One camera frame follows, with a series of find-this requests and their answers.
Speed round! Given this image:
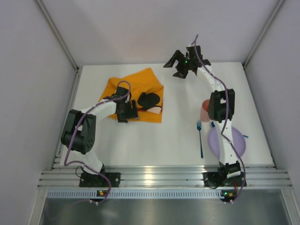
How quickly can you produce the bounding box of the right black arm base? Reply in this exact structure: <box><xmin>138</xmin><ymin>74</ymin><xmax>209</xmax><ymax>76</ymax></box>
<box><xmin>202</xmin><ymin>172</ymin><xmax>244</xmax><ymax>189</ymax></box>

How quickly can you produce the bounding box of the lilac plastic plate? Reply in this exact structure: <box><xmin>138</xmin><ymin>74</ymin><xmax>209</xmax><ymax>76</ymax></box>
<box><xmin>207</xmin><ymin>127</ymin><xmax>246</xmax><ymax>159</ymax></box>

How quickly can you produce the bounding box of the blue plastic fork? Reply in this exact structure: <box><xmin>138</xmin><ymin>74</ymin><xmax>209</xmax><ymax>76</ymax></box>
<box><xmin>197</xmin><ymin>120</ymin><xmax>204</xmax><ymax>158</ymax></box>

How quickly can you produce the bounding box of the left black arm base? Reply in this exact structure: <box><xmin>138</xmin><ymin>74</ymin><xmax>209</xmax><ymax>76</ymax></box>
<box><xmin>79</xmin><ymin>172</ymin><xmax>121</xmax><ymax>188</ymax></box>

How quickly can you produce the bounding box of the slotted grey cable duct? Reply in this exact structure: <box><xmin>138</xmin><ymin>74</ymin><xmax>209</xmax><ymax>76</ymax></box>
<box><xmin>47</xmin><ymin>189</ymin><xmax>235</xmax><ymax>199</ymax></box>

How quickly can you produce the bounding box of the aluminium mounting rail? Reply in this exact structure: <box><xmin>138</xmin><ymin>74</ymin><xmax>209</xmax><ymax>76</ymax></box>
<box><xmin>37</xmin><ymin>166</ymin><xmax>292</xmax><ymax>189</ymax></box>

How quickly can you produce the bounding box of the purple cable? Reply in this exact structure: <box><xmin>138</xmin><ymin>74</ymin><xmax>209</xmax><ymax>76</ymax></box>
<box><xmin>63</xmin><ymin>81</ymin><xmax>132</xmax><ymax>207</ymax></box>
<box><xmin>191</xmin><ymin>34</ymin><xmax>247</xmax><ymax>204</ymax></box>

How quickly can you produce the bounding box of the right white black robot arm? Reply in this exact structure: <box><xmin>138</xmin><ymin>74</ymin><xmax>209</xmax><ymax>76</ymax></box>
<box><xmin>164</xmin><ymin>45</ymin><xmax>241</xmax><ymax>179</ymax></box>

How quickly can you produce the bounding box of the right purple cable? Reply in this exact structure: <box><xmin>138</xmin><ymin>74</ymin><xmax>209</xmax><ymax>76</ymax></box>
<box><xmin>191</xmin><ymin>34</ymin><xmax>247</xmax><ymax>204</ymax></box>

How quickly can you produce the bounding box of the pink plastic cup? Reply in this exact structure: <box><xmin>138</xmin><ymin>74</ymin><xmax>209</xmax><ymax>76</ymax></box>
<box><xmin>200</xmin><ymin>99</ymin><xmax>210</xmax><ymax>122</ymax></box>

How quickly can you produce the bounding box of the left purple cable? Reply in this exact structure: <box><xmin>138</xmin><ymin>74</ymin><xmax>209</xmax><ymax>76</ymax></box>
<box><xmin>63</xmin><ymin>81</ymin><xmax>132</xmax><ymax>207</ymax></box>

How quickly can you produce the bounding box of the orange Mickey Mouse cloth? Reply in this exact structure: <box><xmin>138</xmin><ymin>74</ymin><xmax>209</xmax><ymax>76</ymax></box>
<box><xmin>100</xmin><ymin>67</ymin><xmax>164</xmax><ymax>123</ymax></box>

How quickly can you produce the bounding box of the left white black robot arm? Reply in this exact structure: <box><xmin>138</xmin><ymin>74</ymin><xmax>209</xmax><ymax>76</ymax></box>
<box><xmin>60</xmin><ymin>86</ymin><xmax>138</xmax><ymax>176</ymax></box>

